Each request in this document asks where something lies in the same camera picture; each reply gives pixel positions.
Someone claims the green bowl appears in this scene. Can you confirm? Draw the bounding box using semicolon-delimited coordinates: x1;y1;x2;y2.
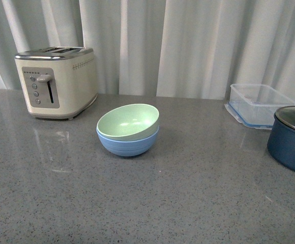
97;104;160;141

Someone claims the blue bowl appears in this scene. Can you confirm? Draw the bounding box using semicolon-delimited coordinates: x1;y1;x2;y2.
96;126;160;157

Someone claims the white curtain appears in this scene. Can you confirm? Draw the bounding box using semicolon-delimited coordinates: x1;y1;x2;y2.
0;1;295;101

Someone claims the cream two-slot toaster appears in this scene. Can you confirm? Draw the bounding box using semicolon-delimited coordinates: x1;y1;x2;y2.
15;47;98;119

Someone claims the clear plastic food container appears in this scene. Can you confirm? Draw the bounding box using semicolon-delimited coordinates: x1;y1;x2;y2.
225;84;295;130

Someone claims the dark blue pot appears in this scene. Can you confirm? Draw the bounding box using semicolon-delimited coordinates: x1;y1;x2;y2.
267;116;295;171

